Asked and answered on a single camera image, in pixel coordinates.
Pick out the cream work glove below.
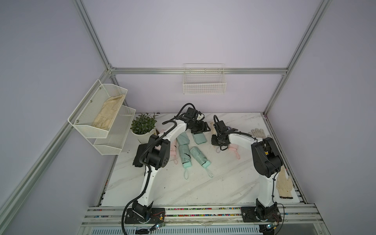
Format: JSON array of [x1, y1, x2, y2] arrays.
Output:
[[276, 165, 293, 199]]

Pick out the beige gloves in shelf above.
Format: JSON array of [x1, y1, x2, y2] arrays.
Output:
[[92, 95, 125, 131]]

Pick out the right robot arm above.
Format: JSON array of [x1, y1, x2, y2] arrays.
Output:
[[211, 115, 284, 225]]

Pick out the white dotted work glove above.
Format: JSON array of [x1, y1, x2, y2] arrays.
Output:
[[249, 128, 268, 139]]

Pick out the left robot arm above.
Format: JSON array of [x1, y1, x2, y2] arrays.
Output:
[[120, 103, 211, 235]]

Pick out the potted green plant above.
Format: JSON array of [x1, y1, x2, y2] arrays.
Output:
[[130, 113, 159, 144]]

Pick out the white wire wall basket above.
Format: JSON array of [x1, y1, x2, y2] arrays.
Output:
[[183, 63, 227, 95]]

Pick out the white two-tier mesh shelf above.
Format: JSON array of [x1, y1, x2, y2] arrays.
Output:
[[68, 80, 136, 155]]

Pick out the pink umbrella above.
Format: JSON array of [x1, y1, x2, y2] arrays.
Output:
[[228, 144, 240, 160], [170, 140, 178, 165]]

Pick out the teal umbrella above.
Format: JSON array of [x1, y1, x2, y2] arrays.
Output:
[[190, 146, 213, 178], [178, 145, 192, 180], [193, 133, 207, 145], [176, 132, 190, 146]]

